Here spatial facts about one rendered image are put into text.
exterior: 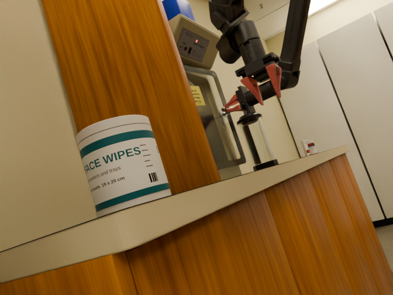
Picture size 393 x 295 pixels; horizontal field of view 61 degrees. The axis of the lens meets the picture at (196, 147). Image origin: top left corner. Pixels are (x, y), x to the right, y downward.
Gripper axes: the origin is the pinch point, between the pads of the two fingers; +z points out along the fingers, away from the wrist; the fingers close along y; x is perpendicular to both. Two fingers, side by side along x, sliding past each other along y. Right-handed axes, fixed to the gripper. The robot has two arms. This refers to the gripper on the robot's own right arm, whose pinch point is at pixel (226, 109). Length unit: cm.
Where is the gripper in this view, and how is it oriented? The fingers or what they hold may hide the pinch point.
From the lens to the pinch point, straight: 126.4
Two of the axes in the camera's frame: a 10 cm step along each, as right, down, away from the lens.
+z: -8.0, 3.4, 4.9
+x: -5.0, 0.5, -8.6
